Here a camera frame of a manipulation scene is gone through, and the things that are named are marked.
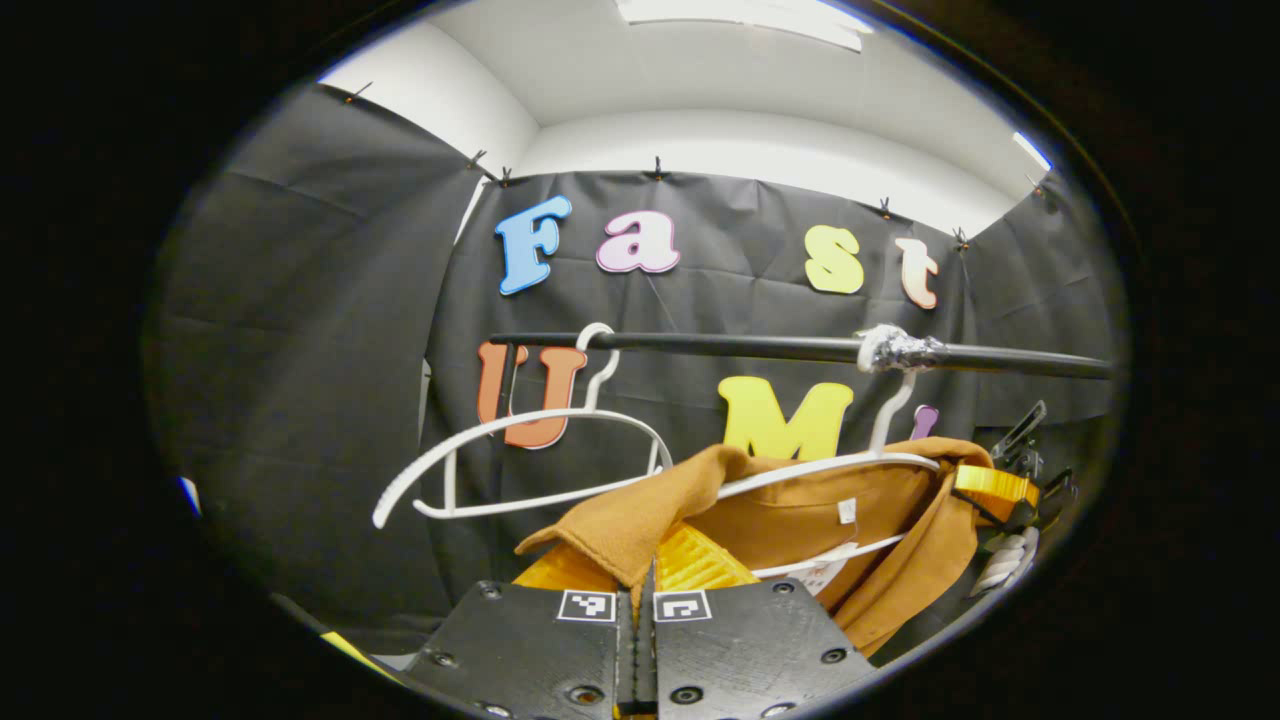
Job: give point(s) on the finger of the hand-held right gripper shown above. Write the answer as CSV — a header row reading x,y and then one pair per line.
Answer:
x,y
1055,495
995,483

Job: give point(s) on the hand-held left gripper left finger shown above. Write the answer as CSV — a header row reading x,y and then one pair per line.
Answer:
x,y
540,650

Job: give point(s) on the row of black backdrop clips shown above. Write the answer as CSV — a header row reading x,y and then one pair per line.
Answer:
x,y
657,166

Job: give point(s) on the computer monitor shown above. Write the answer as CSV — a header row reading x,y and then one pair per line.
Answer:
x,y
190,495

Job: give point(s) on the silver tape wrap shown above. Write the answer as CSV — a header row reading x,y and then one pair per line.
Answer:
x,y
900,348

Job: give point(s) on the brown collared jacket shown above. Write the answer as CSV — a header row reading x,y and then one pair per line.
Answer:
x,y
620,520

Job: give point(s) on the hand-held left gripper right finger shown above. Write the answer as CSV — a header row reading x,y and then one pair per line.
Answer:
x,y
740,650

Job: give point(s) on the black clothes rack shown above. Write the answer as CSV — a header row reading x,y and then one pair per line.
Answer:
x,y
750,347

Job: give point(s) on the large ceiling light panel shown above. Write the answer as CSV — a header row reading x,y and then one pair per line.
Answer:
x,y
740,12

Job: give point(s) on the white plastic hanger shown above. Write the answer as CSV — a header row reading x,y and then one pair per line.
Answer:
x,y
830,462
560,412

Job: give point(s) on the small ceiling light panel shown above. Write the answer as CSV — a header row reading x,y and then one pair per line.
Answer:
x,y
1032,150

